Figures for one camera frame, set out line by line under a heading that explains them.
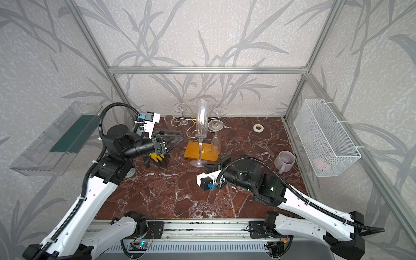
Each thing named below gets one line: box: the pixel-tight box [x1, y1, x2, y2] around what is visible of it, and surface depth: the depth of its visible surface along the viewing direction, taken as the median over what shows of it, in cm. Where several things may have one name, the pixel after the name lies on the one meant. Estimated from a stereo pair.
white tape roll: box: [252, 123, 264, 133], surface depth 115 cm
